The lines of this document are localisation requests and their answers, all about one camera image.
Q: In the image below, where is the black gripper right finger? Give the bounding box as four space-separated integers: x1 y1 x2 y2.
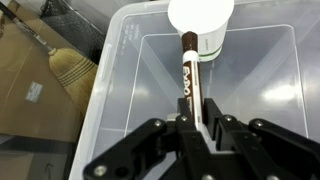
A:
203 98 222 134

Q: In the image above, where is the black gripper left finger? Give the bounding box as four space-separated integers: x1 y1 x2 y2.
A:
176 98 194 129

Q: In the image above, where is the brown Expo marker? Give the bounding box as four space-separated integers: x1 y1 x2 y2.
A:
182 31 203 130

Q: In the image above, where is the white paper cup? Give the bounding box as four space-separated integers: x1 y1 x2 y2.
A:
167 0 235 62

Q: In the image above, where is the clear storage bin lid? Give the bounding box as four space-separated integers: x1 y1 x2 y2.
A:
68 0 320 180

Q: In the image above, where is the straw broom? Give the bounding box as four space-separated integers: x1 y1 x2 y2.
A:
0 3 98 114

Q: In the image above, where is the brown cardboard box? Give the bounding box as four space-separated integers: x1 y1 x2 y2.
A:
0 16 83 142

